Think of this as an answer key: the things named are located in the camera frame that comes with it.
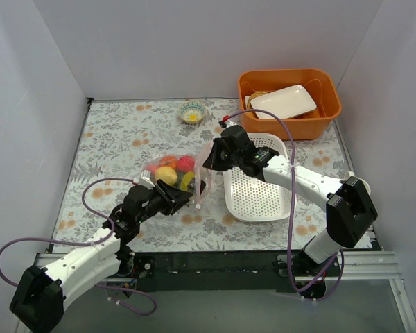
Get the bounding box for yellow starfruit toy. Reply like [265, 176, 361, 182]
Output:
[180, 171, 195, 192]

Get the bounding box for yellow lemon toy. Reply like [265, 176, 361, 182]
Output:
[155, 166, 178, 186]

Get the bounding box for green avocado toy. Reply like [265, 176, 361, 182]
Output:
[189, 178, 207, 194]

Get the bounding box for clear zip top bag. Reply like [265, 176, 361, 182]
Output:
[138, 142, 213, 210]

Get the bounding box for orange pumpkin toy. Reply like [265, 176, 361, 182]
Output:
[159, 155, 178, 169]

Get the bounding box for pink peach toy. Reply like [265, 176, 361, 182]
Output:
[145, 164, 159, 177]

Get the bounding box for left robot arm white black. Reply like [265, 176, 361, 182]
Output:
[10, 180, 192, 332]

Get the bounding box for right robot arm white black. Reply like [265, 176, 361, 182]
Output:
[203, 138, 378, 276]

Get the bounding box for white perforated plastic basket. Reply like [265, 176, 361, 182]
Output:
[221, 133, 296, 223]

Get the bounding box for woven straw coaster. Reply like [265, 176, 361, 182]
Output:
[245, 91, 277, 120]

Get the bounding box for small patterned bowl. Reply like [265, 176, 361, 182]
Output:
[177, 101, 207, 124]

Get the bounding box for white rectangular plate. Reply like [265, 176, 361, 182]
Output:
[269, 85, 317, 119]

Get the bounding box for orange plastic tub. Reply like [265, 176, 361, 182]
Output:
[238, 69, 342, 140]

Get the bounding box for white mug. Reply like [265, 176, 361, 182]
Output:
[345, 171, 371, 195]

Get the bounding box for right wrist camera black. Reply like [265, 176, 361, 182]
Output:
[220, 125, 251, 151]

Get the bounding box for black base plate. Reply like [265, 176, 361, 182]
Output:
[93, 250, 343, 293]

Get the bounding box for aluminium frame rail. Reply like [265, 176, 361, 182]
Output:
[53, 250, 416, 332]

